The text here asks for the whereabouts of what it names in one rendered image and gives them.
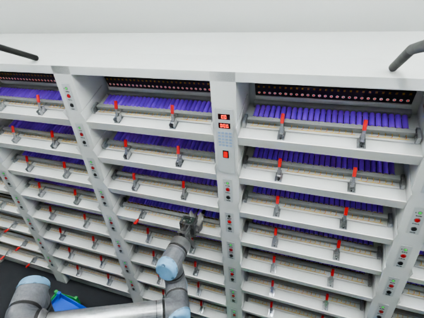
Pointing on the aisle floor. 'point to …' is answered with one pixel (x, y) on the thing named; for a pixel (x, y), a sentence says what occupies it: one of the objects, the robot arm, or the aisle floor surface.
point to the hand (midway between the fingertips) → (199, 215)
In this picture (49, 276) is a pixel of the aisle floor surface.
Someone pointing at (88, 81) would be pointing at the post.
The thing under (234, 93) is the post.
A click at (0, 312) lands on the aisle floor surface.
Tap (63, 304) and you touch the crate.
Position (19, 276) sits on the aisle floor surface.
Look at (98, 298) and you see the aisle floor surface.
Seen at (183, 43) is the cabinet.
